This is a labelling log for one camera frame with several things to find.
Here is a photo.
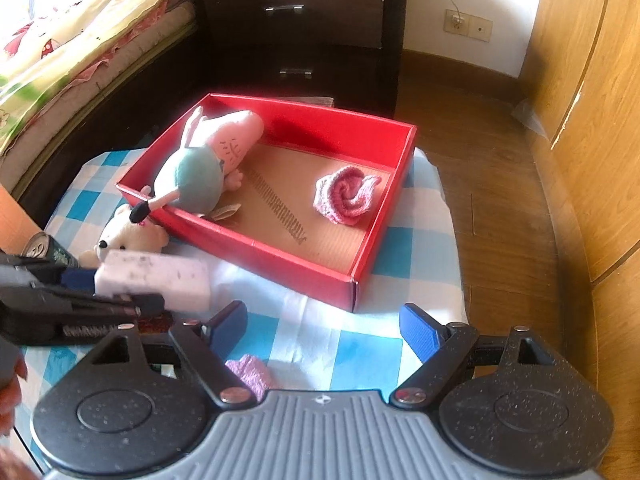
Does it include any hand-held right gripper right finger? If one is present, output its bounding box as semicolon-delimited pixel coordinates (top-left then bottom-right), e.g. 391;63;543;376
389;303;558;408

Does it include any dark green drink can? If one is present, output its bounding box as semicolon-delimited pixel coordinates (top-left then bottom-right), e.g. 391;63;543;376
25;232;81;269

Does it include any blue white checkered cloth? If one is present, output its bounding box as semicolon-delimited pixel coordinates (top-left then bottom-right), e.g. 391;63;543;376
17;147;469;461

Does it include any paper plush tag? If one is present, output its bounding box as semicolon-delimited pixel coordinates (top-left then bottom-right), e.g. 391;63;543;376
206;203;242;222

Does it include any red cardboard box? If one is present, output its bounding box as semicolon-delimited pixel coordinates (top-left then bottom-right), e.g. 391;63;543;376
116;92;418;313

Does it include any crumpled pink knitted cloth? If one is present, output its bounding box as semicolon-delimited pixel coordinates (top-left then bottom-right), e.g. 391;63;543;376
225;354;273;402

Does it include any white teddy bear plush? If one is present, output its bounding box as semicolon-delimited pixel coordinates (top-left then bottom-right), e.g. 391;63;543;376
80;204;171;267

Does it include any light wooden wardrobe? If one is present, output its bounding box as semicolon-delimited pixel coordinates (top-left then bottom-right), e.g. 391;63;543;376
519;0;640;413

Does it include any rolled pink knitted cloth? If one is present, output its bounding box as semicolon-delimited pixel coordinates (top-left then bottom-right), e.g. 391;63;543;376
314;169;380;226

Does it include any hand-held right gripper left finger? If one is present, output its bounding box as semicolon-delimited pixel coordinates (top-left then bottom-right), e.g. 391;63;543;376
92;301;253;406

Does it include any pink pig plush toy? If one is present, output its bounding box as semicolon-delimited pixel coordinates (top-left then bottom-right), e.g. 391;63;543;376
129;110;265;224

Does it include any beige wall socket plate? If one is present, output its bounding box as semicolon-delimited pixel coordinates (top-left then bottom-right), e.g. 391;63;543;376
443;8;494;42

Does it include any white foam block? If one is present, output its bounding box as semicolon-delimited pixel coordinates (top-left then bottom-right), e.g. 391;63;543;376
94;249;212;312

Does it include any orange-brown object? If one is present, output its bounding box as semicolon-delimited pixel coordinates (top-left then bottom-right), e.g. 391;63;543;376
0;185;48;256

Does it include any dark wooden nightstand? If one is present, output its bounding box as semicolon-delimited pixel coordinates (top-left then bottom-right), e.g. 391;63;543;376
187;0;412;118

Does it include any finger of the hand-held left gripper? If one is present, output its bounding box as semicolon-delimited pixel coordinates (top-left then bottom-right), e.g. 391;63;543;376
50;291;167;322
0;252;101;293

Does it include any mattress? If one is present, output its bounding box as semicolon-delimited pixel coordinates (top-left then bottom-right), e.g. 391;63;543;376
0;2;197;161

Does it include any deep nightstand drawer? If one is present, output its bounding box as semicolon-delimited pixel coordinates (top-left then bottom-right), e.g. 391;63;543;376
210;44;384;107

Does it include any person's left hand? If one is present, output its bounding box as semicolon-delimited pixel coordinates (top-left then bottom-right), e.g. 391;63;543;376
0;360;28;480

